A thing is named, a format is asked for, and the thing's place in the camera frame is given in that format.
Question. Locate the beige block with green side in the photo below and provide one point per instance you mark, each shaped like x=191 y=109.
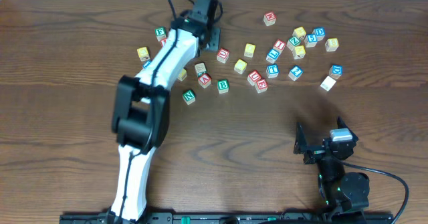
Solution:
x=200 y=69

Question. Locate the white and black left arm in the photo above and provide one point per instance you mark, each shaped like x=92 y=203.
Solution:
x=140 y=118

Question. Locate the blue T block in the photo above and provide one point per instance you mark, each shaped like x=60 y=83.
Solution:
x=272 y=71

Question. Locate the red U block upper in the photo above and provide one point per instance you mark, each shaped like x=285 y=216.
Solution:
x=223 y=55

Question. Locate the red e block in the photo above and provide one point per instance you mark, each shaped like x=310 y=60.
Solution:
x=269 y=18
x=261 y=85

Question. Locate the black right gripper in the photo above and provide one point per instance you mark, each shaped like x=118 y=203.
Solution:
x=318 y=152

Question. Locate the red E block top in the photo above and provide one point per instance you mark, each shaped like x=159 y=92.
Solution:
x=269 y=18

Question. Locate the red Y block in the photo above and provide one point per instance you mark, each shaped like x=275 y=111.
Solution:
x=162 y=42

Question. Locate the red E block lower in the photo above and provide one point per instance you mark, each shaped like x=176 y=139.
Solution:
x=261 y=85

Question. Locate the red A block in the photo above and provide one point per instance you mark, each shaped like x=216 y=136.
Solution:
x=204 y=80

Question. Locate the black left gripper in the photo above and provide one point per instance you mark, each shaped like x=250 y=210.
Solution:
x=211 y=40

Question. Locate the blue d block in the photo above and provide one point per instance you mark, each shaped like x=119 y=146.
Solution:
x=320 y=33
x=336 y=71

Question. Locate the blue D block lower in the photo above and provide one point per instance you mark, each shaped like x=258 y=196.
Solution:
x=336 y=71

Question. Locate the yellow block lower middle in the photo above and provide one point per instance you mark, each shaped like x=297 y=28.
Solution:
x=240 y=66

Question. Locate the green Z block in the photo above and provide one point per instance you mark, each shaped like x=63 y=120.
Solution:
x=293 y=42

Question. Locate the red I block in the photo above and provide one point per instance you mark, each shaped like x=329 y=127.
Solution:
x=279 y=45

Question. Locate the yellow block far left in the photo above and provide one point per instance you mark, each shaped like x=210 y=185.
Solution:
x=143 y=54

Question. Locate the green N block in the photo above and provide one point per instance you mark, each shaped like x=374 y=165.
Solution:
x=189 y=97

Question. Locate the yellow block upper middle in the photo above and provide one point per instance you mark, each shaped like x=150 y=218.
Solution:
x=249 y=50

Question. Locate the yellow block top right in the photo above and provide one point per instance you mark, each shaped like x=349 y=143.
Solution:
x=299 y=32

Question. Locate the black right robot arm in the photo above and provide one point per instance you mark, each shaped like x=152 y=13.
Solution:
x=343 y=192

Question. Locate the blue D block upper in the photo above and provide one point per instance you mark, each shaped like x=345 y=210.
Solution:
x=320 y=33

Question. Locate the yellow block below Z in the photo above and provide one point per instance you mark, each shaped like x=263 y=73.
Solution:
x=298 y=52

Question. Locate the blue 2 block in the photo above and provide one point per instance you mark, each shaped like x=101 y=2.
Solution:
x=295 y=73

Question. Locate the yellow 8 block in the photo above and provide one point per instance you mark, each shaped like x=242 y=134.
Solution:
x=331 y=44

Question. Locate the blue P block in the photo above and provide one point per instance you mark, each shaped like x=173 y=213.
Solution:
x=146 y=64

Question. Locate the blue 5 block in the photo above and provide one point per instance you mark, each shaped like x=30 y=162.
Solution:
x=310 y=40

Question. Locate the green B block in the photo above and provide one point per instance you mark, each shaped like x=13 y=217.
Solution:
x=223 y=86

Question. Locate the green F block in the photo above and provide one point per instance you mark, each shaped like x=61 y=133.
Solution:
x=160 y=33

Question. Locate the yellow block with O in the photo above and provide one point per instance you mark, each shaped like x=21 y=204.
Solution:
x=182 y=75

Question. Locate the blue L block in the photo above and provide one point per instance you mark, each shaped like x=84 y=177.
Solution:
x=272 y=56

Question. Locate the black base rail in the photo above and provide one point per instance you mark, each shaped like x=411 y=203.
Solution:
x=236 y=218

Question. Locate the plain white block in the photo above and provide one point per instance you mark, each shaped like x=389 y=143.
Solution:
x=328 y=83

